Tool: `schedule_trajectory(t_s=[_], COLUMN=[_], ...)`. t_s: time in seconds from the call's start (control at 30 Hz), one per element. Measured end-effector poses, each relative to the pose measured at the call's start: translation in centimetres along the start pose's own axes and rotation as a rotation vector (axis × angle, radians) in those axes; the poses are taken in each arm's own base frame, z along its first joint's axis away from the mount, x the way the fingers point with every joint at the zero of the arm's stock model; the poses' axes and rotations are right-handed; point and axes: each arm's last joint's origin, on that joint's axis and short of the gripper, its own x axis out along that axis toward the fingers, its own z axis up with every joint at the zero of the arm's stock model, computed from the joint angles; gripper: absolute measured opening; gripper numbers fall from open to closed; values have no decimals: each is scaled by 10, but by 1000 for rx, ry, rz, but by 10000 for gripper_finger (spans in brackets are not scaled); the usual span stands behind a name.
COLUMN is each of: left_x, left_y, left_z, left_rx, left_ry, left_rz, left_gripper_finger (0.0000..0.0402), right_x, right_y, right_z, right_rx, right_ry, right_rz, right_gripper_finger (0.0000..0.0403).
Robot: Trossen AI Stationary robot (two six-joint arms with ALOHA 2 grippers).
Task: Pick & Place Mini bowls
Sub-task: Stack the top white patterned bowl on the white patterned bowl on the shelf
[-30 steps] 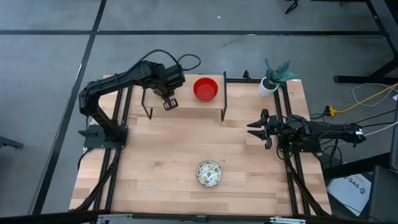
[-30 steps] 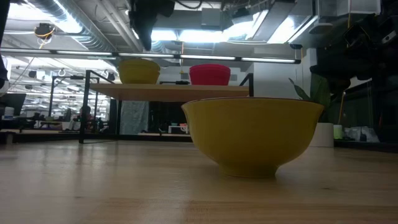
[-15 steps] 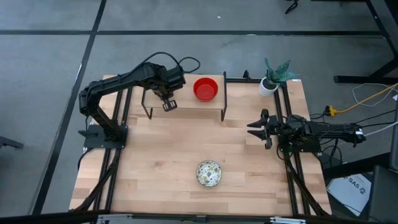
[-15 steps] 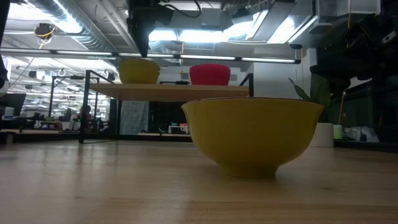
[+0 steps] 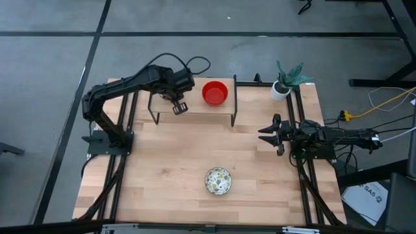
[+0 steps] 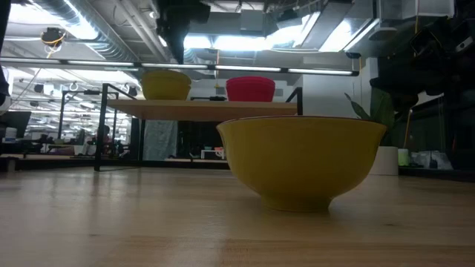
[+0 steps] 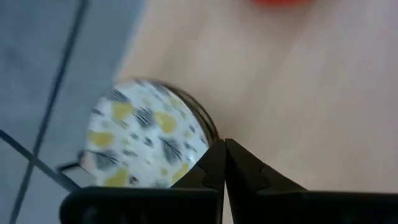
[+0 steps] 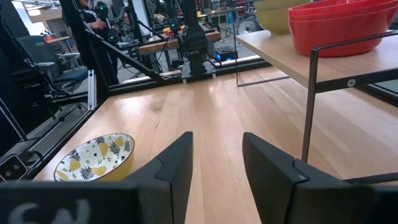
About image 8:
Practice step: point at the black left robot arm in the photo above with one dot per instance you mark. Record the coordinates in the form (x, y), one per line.
(194, 34)

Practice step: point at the wooden workbench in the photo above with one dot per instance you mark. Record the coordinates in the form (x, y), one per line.
(155, 46)

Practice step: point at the office chair blue seat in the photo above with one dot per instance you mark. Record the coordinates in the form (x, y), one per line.
(70, 76)

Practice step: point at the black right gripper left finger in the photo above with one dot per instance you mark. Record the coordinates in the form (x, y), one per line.
(177, 174)

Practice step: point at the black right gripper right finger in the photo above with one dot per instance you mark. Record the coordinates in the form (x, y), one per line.
(270, 186)

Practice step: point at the black table-level camera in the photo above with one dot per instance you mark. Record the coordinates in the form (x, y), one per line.
(12, 168)

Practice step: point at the round floor fan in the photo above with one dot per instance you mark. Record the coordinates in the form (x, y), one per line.
(247, 26)

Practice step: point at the wooden shelf table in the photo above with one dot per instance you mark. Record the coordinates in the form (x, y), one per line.
(280, 53)

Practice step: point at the person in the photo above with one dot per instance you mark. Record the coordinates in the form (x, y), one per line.
(90, 17)

